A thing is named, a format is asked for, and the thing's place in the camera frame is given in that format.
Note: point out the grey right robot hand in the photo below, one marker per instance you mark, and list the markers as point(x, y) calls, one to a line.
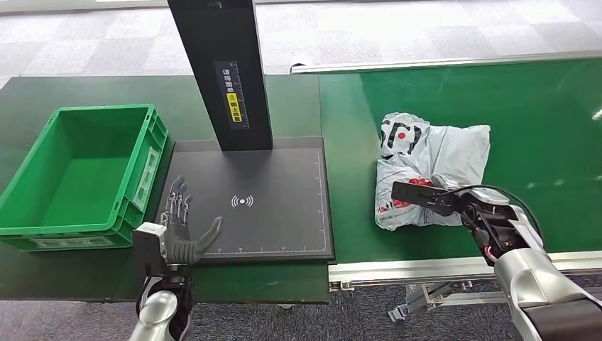
point(449, 181)

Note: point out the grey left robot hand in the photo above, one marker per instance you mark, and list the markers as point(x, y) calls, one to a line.
point(178, 244)

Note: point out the white printed courier bag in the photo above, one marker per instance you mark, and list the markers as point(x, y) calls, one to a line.
point(447, 150)

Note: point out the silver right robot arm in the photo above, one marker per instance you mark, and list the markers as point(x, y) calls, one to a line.
point(531, 277)

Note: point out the green conveyor belt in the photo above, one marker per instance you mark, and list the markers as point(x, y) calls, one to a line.
point(541, 141)

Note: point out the green plastic crate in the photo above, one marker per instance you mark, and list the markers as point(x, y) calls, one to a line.
point(80, 188)

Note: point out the yellow and black ruler label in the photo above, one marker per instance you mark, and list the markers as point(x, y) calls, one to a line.
point(233, 99)

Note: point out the dark green table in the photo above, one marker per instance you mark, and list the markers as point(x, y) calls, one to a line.
point(94, 91)

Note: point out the black scanner column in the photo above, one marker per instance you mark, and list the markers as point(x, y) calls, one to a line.
point(216, 37)

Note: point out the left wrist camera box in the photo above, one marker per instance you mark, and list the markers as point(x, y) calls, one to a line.
point(148, 247)

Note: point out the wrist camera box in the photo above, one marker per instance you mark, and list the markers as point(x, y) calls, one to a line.
point(411, 193)
point(148, 247)

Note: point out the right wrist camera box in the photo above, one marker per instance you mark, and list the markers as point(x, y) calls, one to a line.
point(411, 193)

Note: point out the wide aluminium conveyor side rail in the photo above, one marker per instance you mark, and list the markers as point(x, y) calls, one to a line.
point(400, 270)

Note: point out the black scanner base plate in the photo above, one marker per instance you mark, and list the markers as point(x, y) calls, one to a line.
point(282, 212)

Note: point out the aluminium conveyor support frame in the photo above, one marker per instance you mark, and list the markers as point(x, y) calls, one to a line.
point(437, 296)

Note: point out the thin aluminium conveyor side rail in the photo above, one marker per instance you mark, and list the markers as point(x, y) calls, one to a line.
point(447, 63)

